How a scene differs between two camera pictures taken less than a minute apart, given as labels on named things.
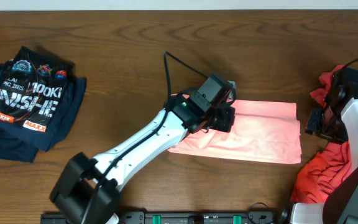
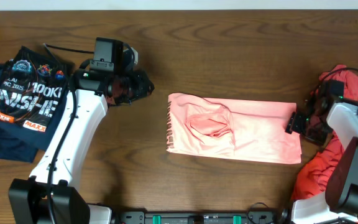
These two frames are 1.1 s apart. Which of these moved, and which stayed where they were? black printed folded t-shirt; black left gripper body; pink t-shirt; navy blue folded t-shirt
Moved: black left gripper body
Stayed: black printed folded t-shirt; pink t-shirt; navy blue folded t-shirt
